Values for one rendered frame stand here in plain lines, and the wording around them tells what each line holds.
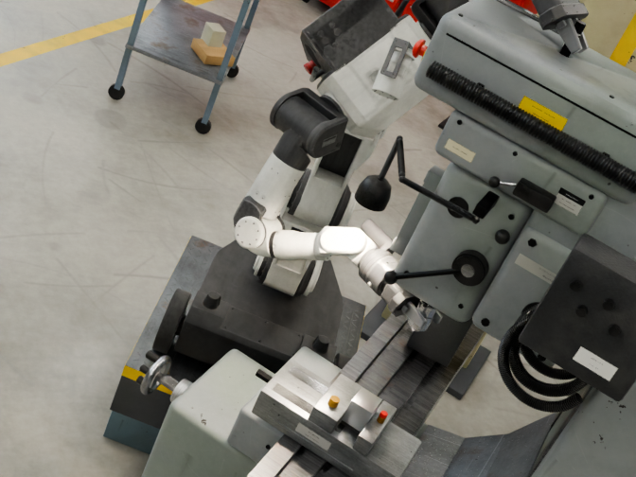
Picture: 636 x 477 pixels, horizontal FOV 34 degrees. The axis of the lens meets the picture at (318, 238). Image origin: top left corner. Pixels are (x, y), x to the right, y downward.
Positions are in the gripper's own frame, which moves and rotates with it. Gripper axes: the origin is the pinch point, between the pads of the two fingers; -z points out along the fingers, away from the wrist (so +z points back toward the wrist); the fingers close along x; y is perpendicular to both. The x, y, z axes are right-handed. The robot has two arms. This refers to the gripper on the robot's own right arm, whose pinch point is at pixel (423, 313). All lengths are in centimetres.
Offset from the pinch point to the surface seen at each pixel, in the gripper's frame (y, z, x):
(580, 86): -65, -10, -9
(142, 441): 120, 70, 8
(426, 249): -19.8, 0.8, -11.0
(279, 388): 22.4, 7.5, -26.6
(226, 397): 50, 28, -16
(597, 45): -23, 75, 155
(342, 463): 27.2, -12.2, -21.8
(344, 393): 18.3, -1.4, -16.5
